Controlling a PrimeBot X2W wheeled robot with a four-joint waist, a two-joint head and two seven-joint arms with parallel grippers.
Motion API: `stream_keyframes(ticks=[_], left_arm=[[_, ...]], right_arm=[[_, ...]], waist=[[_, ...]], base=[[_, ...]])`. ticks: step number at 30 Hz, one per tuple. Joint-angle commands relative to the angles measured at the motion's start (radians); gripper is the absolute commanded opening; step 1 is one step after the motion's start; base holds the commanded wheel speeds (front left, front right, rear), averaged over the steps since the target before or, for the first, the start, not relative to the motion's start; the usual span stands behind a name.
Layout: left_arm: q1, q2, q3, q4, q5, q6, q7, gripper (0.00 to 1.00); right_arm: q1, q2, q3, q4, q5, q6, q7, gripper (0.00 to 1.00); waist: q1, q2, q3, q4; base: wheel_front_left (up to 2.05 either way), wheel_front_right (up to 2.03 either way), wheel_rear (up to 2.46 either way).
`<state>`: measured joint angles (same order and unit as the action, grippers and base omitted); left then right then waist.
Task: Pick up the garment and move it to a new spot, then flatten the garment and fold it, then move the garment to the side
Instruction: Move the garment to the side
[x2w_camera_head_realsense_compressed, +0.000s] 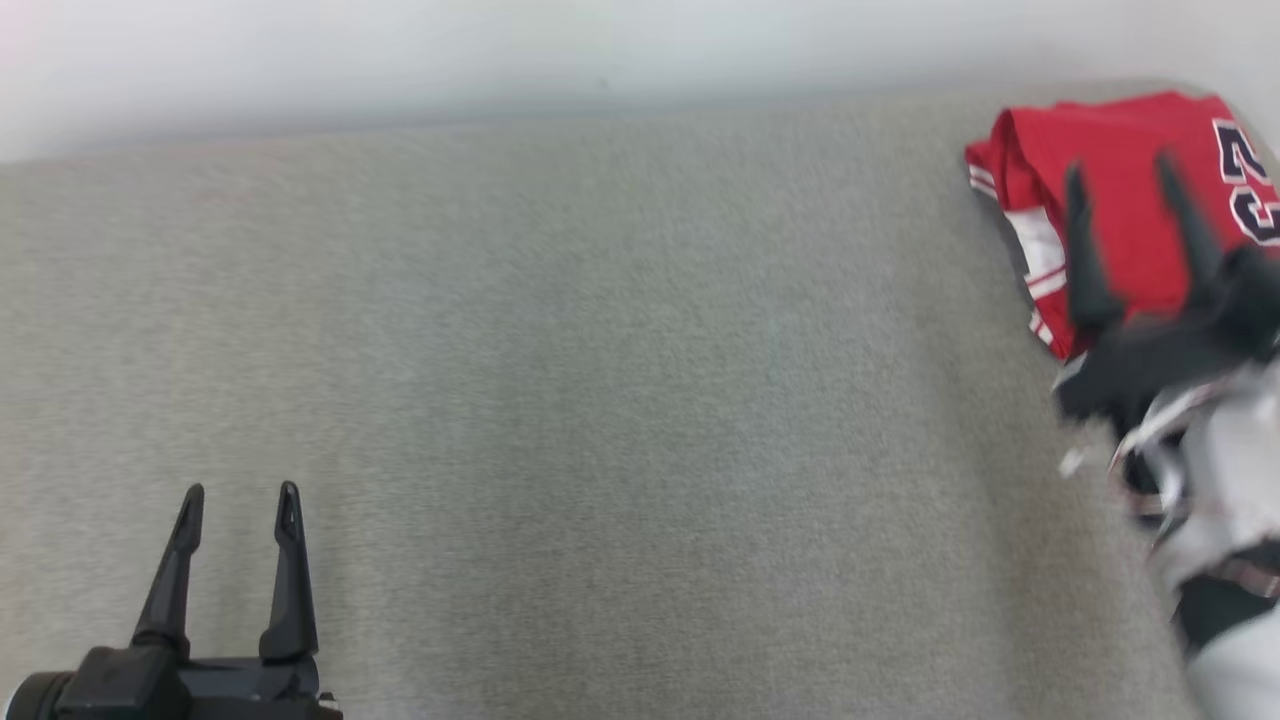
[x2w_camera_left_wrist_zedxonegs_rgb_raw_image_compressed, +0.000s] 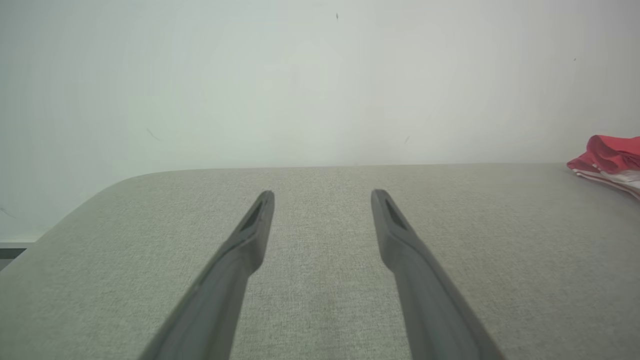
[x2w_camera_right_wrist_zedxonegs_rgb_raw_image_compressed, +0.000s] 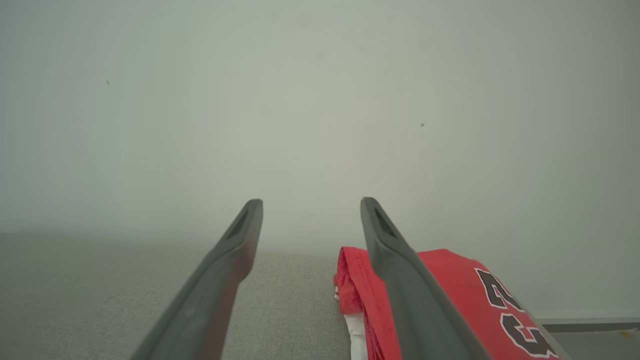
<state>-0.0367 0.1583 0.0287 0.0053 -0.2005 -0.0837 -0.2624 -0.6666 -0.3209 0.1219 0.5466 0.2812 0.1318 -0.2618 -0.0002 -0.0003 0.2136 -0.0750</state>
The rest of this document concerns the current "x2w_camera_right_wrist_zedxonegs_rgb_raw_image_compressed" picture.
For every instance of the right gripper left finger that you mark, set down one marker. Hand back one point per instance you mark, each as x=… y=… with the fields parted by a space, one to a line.
x=210 y=300

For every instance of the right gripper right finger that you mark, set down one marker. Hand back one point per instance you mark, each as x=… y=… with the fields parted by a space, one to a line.
x=415 y=300

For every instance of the red and white basketball jersey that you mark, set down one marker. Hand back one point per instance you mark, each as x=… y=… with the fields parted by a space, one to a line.
x=450 y=280

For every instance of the white and black baseboard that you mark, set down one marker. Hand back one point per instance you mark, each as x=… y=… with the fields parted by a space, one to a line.
x=590 y=324

